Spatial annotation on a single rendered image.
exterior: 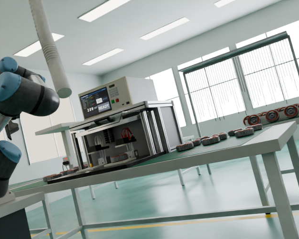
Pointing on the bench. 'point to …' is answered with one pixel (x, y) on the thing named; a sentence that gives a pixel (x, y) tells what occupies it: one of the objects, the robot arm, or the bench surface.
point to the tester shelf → (144, 105)
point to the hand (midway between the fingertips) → (8, 136)
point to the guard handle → (102, 119)
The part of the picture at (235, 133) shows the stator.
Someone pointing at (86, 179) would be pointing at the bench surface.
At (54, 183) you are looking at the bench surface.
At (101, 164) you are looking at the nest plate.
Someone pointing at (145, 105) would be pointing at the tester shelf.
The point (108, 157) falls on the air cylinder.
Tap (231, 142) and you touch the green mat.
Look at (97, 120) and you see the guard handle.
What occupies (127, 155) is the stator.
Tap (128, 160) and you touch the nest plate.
